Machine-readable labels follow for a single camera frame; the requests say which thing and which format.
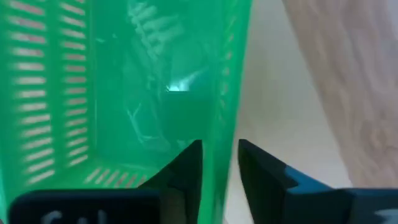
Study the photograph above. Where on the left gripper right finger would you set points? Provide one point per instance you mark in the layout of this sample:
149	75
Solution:
264	180

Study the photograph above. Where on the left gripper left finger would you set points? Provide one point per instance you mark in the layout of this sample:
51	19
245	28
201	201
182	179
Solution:
186	174

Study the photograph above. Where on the green plastic slotted basket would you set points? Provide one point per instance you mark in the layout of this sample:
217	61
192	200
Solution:
109	93

